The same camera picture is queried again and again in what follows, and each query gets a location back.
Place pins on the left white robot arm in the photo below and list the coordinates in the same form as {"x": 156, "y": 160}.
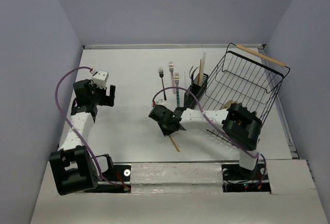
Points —
{"x": 74, "y": 167}

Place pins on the black wire dish rack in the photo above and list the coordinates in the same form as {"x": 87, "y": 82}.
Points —
{"x": 250, "y": 78}

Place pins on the black metal fork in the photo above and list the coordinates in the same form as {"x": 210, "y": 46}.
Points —
{"x": 161, "y": 75}

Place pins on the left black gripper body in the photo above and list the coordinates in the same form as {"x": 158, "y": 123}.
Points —
{"x": 98, "y": 95}

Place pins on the black utensil caddy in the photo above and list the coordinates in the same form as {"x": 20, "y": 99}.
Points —
{"x": 197, "y": 90}

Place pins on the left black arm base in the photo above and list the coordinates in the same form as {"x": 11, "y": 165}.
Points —
{"x": 120, "y": 181}

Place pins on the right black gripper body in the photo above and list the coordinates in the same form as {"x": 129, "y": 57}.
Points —
{"x": 165, "y": 131}

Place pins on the pink handled fork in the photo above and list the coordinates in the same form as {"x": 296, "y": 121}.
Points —
{"x": 171, "y": 69}

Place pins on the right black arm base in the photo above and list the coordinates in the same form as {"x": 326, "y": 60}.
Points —
{"x": 240, "y": 180}

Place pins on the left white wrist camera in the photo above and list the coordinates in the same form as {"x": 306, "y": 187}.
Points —
{"x": 100, "y": 79}

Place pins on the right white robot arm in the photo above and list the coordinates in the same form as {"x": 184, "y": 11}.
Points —
{"x": 241, "y": 127}

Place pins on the teal handled fork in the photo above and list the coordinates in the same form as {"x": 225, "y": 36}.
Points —
{"x": 176, "y": 80}

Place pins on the wooden chopstick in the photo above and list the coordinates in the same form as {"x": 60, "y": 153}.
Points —
{"x": 174, "y": 144}
{"x": 199, "y": 72}

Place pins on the silver fork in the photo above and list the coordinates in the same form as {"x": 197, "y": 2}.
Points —
{"x": 191, "y": 73}

